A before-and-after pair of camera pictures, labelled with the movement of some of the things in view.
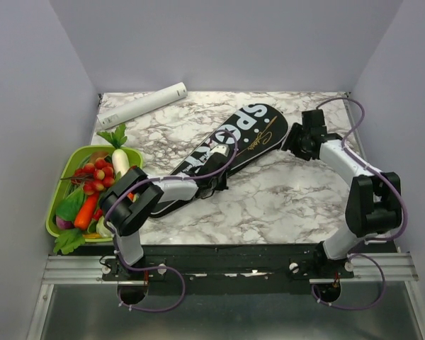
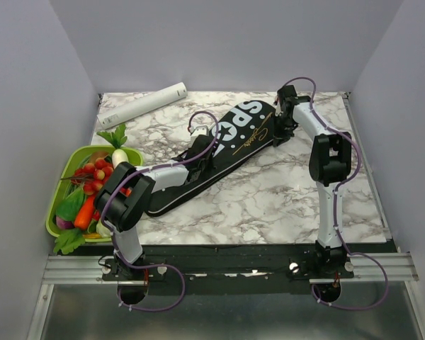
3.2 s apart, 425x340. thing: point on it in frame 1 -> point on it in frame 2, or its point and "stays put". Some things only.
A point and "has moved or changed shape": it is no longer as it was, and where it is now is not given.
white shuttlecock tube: (114, 115) stays put
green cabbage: (102, 230) stays put
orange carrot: (86, 210) stays put
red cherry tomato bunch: (98, 176) stays put
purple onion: (64, 224) stays put
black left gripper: (223, 185) -> (209, 165)
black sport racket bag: (253, 131) has moved or changed shape
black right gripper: (295, 132) -> (280, 137)
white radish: (120, 161) stays put
